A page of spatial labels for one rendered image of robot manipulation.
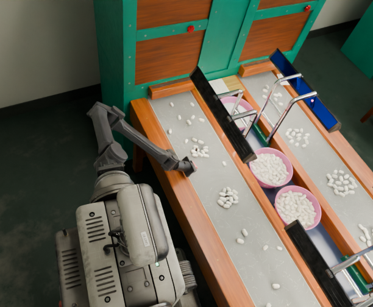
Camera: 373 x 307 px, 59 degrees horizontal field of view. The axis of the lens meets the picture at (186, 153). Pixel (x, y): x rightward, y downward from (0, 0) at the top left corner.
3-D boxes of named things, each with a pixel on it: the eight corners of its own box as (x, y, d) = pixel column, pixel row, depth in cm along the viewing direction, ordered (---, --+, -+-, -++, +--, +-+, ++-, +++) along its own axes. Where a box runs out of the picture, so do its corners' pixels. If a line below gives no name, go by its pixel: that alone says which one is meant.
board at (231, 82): (203, 102, 217) (203, 100, 216) (192, 86, 223) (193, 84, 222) (244, 91, 228) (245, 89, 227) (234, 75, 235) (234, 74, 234)
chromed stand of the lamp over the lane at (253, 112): (212, 166, 201) (231, 120, 164) (197, 141, 210) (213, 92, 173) (238, 157, 208) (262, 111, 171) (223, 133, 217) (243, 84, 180)
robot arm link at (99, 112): (81, 110, 150) (95, 94, 147) (106, 125, 158) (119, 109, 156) (94, 172, 117) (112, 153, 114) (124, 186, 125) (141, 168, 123)
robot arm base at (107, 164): (101, 197, 112) (96, 170, 105) (97, 181, 118) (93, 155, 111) (126, 192, 115) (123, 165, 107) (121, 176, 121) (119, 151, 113)
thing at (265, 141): (265, 148, 215) (294, 102, 178) (249, 125, 224) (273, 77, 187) (288, 140, 222) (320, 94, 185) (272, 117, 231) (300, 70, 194)
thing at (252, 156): (243, 164, 161) (247, 156, 155) (188, 76, 188) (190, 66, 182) (256, 159, 164) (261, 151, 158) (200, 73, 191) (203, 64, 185)
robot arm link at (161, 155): (97, 125, 151) (113, 108, 148) (99, 120, 156) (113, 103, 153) (167, 175, 169) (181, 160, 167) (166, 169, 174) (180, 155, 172)
